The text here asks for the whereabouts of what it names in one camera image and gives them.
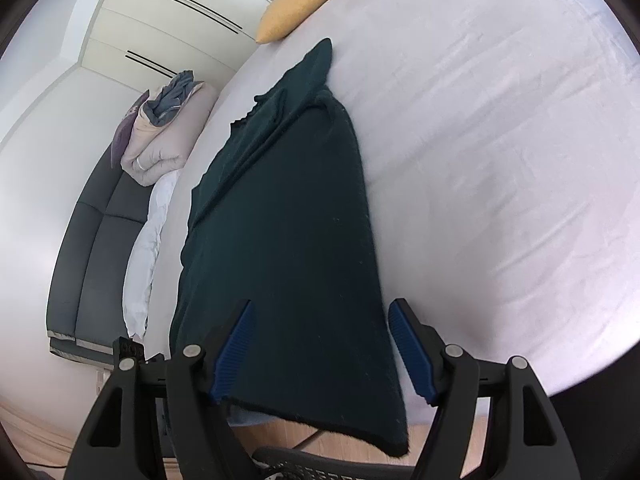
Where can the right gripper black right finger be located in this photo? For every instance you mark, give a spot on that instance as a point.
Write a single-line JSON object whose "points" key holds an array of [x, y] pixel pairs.
{"points": [[524, 437]]}

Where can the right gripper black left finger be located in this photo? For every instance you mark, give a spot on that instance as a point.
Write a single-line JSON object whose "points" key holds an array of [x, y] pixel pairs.
{"points": [[120, 438]]}

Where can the dark green knit sweater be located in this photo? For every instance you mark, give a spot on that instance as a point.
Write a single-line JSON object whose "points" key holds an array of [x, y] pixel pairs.
{"points": [[281, 220]]}

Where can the dark grey sofa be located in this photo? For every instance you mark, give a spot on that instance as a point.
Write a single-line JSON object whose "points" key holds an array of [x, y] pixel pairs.
{"points": [[84, 309]]}

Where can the white duvet edge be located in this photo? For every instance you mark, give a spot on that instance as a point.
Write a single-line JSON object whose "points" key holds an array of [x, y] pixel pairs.
{"points": [[137, 287]]}

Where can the folded beige duvet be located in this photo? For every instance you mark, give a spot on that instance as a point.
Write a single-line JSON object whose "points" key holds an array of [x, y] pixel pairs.
{"points": [[155, 151]]}

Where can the purple cushion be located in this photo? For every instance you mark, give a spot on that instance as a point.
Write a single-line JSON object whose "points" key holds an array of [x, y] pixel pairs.
{"points": [[123, 130]]}

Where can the white bed sheet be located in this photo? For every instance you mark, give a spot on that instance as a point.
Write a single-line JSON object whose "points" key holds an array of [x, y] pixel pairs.
{"points": [[500, 148]]}

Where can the blue grey crumpled garment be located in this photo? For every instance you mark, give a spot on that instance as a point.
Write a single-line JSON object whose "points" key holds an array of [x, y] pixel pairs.
{"points": [[162, 108]]}

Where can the yellow pillow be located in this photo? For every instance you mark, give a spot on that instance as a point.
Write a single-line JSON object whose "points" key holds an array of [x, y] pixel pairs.
{"points": [[283, 16]]}

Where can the cream wardrobe with black handles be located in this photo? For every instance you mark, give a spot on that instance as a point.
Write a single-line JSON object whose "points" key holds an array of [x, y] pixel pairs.
{"points": [[144, 43]]}

